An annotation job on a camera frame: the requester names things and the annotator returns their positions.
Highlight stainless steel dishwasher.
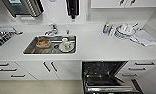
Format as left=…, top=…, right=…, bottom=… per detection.
left=81, top=60, right=145, bottom=94

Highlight white wall outlet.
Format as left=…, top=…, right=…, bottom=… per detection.
left=86, top=12, right=92, bottom=22

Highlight steel paper towel dispenser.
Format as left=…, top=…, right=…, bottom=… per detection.
left=1, top=0, right=45, bottom=19

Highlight white cup on plate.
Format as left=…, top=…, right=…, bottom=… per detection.
left=58, top=37, right=75, bottom=53

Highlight brown bowl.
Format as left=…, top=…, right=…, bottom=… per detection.
left=35, top=37, right=51, bottom=49

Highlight black soap dispenser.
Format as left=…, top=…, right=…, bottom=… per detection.
left=65, top=0, right=81, bottom=20

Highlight white base cabinet row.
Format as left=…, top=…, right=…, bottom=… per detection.
left=0, top=59, right=156, bottom=82

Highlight chrome sink faucet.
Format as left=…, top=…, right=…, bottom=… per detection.
left=43, top=23, right=60, bottom=37

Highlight steel kitchen sink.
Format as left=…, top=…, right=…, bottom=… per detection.
left=22, top=34, right=78, bottom=56

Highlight small white bottle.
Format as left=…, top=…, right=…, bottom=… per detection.
left=108, top=25, right=116, bottom=37

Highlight white wall cabinet three doors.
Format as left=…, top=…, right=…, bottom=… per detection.
left=89, top=0, right=156, bottom=10

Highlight stack of white plates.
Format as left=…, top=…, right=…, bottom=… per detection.
left=113, top=21, right=140, bottom=41

